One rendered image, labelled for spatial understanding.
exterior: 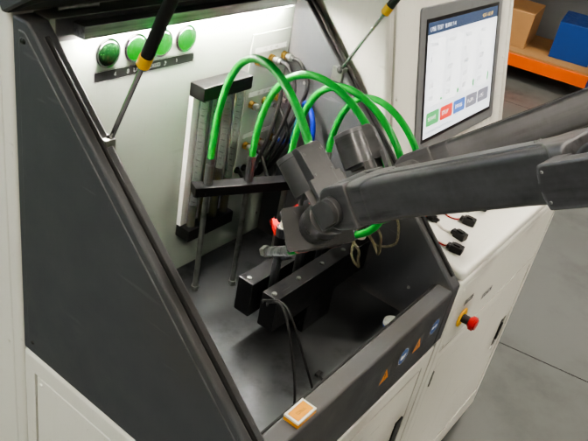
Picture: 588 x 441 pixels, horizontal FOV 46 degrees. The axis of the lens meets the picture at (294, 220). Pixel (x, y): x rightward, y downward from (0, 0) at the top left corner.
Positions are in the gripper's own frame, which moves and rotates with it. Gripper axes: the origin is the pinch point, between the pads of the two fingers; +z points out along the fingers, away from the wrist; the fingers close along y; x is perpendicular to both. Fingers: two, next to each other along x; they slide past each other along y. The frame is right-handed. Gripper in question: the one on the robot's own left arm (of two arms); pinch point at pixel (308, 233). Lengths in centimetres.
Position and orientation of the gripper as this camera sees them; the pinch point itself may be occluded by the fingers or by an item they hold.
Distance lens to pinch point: 111.6
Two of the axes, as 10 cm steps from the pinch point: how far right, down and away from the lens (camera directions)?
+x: 1.7, 9.8, -1.3
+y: -9.8, 1.5, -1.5
